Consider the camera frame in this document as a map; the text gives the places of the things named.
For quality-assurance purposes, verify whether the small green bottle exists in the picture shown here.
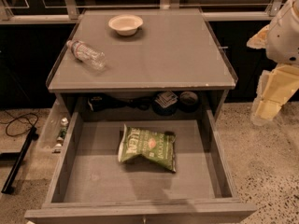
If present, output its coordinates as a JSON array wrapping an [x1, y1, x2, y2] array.
[[57, 128, 67, 141]]

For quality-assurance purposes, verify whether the round dark tin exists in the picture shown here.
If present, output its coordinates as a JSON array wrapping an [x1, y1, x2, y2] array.
[[178, 91, 199, 112]]

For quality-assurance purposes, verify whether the white paper bowl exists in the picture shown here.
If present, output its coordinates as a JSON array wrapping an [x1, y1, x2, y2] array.
[[108, 14, 143, 36]]

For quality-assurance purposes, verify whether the metal window rail frame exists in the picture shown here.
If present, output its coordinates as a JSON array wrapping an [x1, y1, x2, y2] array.
[[0, 0, 287, 24]]

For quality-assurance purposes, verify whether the small white capped item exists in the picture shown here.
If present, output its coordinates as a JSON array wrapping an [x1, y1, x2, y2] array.
[[52, 143, 63, 153]]

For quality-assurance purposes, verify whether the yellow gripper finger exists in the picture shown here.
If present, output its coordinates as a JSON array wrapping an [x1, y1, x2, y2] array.
[[250, 63, 299, 125], [247, 25, 269, 49]]

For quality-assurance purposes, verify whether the clear plastic side bin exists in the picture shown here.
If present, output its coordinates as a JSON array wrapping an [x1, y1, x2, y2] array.
[[37, 101, 70, 153]]

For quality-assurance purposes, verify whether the grey cabinet counter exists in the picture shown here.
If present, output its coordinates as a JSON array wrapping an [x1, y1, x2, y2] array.
[[47, 8, 237, 116]]

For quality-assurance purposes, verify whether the open grey top drawer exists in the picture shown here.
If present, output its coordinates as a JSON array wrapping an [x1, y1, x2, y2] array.
[[25, 108, 256, 224]]

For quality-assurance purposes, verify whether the green jalapeno chip bag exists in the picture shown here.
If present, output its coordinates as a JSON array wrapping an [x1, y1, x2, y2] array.
[[118, 125, 176, 173]]

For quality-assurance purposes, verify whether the stack of dark cards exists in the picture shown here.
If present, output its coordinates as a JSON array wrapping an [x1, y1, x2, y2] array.
[[155, 91, 178, 108]]

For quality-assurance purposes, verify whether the clear plastic water bottle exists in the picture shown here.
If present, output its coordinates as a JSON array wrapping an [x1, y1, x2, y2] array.
[[66, 40, 106, 71]]

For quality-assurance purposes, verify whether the small bottle white cap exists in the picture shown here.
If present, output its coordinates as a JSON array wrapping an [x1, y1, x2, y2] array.
[[61, 118, 68, 127]]

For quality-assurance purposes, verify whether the black floor cable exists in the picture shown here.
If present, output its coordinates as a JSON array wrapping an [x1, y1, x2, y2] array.
[[0, 109, 40, 138]]

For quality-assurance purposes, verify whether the black device inside cabinet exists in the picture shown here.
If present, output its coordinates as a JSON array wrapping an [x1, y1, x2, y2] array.
[[87, 93, 152, 112]]

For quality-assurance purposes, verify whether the black floor stand bar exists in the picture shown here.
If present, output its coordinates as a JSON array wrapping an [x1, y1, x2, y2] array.
[[1, 126, 38, 194]]

